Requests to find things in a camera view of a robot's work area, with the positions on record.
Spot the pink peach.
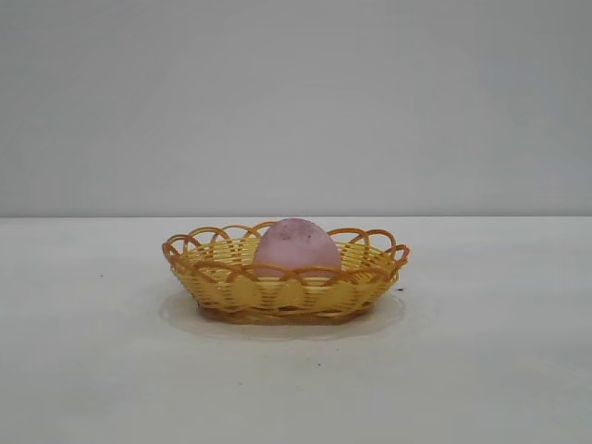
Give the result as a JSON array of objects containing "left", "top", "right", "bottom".
[{"left": 253, "top": 216, "right": 343, "bottom": 281}]

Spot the yellow woven wicker basket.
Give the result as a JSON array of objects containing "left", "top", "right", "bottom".
[{"left": 160, "top": 224, "right": 412, "bottom": 322}]

